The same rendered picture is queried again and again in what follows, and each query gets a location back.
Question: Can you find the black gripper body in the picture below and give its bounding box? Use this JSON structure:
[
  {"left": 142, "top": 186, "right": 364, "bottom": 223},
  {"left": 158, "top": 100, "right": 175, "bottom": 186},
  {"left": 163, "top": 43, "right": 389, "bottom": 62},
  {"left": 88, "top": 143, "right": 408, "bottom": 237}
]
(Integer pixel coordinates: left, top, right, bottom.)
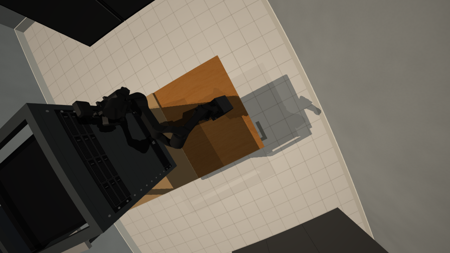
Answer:
[{"left": 72, "top": 96, "right": 108, "bottom": 118}]

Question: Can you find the black open rack frame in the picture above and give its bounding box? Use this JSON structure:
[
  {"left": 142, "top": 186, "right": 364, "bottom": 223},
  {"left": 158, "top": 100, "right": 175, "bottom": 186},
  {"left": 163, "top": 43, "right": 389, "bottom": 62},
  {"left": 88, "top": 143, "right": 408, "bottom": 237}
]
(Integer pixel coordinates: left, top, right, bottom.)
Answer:
[{"left": 0, "top": 103, "right": 177, "bottom": 253}]

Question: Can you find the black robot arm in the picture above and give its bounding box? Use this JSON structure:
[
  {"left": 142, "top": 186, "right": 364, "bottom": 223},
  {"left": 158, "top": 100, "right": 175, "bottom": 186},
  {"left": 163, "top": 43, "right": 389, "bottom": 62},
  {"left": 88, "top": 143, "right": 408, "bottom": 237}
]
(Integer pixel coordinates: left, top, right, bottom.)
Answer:
[{"left": 98, "top": 87, "right": 220, "bottom": 149}]

